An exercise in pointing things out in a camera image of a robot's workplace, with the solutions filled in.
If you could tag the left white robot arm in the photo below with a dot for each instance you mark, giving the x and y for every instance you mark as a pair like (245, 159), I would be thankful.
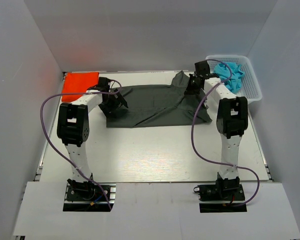
(73, 125)

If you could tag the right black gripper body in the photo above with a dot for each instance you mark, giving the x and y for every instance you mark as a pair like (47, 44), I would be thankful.
(194, 76)

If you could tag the crumpled light blue t-shirt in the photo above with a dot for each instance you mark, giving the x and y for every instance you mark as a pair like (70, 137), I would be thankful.
(231, 74)

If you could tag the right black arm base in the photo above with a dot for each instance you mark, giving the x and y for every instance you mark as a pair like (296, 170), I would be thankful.
(213, 200)

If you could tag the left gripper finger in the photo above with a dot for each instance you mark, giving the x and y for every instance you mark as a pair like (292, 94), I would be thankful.
(121, 100)
(106, 109)

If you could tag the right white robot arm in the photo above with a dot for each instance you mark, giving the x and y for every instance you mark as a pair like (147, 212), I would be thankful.
(231, 119)

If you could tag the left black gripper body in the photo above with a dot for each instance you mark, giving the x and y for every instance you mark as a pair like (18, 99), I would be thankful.
(112, 100)

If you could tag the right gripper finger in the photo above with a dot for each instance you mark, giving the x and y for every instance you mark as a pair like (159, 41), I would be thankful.
(199, 92)
(189, 88)

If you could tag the folded orange t-shirt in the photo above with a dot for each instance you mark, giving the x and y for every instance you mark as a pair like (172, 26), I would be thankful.
(79, 82)

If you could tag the white plastic basket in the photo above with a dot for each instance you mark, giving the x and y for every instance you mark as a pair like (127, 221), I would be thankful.
(249, 84)

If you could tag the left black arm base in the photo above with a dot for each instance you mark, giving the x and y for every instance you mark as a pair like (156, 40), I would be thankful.
(85, 198)

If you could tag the dark grey t-shirt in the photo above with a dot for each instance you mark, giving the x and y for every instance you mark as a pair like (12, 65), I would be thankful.
(156, 105)

